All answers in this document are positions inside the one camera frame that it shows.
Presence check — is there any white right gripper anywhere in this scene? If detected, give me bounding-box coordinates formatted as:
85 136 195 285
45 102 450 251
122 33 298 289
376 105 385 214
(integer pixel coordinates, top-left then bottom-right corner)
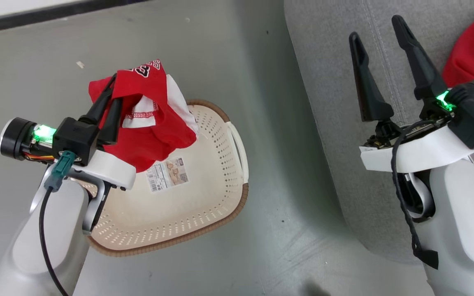
349 15 474 173

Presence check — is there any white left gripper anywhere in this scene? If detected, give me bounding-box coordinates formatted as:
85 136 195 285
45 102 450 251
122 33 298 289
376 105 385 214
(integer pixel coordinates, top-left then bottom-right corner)
0 73 137 191

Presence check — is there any red white lettered jersey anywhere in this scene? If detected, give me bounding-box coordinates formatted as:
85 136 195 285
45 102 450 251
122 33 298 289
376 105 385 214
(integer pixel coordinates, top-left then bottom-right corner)
88 59 200 173

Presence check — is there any grey fabric sofa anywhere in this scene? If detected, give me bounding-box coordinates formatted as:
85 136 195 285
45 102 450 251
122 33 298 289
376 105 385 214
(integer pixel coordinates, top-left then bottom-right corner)
283 0 474 264

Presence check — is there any printed basket label sticker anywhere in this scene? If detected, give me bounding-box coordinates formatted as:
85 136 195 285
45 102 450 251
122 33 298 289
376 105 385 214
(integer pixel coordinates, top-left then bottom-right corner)
145 157 190 193

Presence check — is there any cream perforated laundry basket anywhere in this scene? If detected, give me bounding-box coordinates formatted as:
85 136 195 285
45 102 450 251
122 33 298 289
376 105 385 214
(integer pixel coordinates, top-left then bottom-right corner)
81 99 249 258

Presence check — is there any black baseboard strip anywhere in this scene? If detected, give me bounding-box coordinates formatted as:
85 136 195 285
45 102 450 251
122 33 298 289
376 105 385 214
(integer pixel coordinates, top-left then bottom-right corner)
0 0 149 36

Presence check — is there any teal left camera connector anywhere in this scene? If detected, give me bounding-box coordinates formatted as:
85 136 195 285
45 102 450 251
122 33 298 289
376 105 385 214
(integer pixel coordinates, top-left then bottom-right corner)
43 150 77 193

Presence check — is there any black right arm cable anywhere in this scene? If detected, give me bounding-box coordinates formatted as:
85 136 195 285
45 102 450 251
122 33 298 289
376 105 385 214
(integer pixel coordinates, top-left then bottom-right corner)
390 119 439 271

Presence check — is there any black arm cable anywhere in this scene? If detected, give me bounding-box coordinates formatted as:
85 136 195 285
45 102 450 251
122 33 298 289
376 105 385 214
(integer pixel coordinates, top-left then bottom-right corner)
38 187 71 296
390 119 439 271

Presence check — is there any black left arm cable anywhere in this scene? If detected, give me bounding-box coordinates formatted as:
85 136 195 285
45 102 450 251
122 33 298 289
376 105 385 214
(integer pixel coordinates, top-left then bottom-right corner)
38 187 71 296

